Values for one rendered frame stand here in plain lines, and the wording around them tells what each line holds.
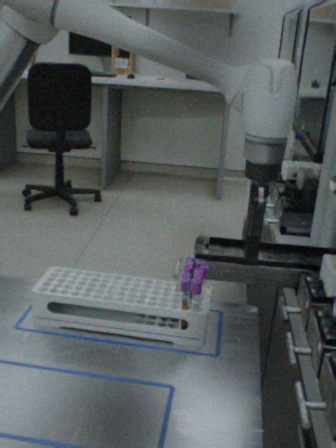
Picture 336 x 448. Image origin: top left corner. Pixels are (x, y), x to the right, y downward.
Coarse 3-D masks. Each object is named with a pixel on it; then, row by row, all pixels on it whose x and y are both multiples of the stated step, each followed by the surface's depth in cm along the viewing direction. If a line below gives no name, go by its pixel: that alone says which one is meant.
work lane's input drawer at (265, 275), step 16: (208, 240) 127; (224, 240) 129; (240, 240) 129; (208, 256) 120; (224, 256) 119; (240, 256) 123; (272, 256) 124; (288, 256) 124; (304, 256) 125; (320, 256) 125; (176, 272) 124; (208, 272) 120; (224, 272) 119; (240, 272) 119; (256, 272) 118; (272, 272) 118; (288, 272) 117; (304, 272) 117; (320, 272) 117
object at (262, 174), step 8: (248, 160) 112; (248, 168) 110; (256, 168) 109; (264, 168) 108; (272, 168) 108; (248, 176) 111; (256, 176) 109; (264, 176) 109; (272, 176) 109; (256, 184) 111; (264, 184) 109; (256, 192) 110; (264, 192) 110
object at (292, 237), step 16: (320, 0) 187; (320, 192) 145; (320, 208) 143; (272, 224) 175; (320, 224) 142; (272, 240) 171; (288, 240) 152; (304, 240) 153; (256, 288) 206; (272, 288) 159; (256, 304) 200; (272, 304) 156; (272, 320) 155
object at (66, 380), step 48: (0, 288) 98; (0, 336) 83; (48, 336) 84; (96, 336) 85; (240, 336) 88; (0, 384) 73; (48, 384) 73; (96, 384) 74; (144, 384) 74; (192, 384) 75; (240, 384) 76; (0, 432) 64; (48, 432) 65; (96, 432) 65; (144, 432) 66; (192, 432) 66; (240, 432) 67
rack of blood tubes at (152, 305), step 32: (64, 288) 88; (96, 288) 88; (128, 288) 89; (160, 288) 90; (32, 320) 88; (64, 320) 86; (96, 320) 85; (128, 320) 89; (160, 320) 86; (192, 320) 83
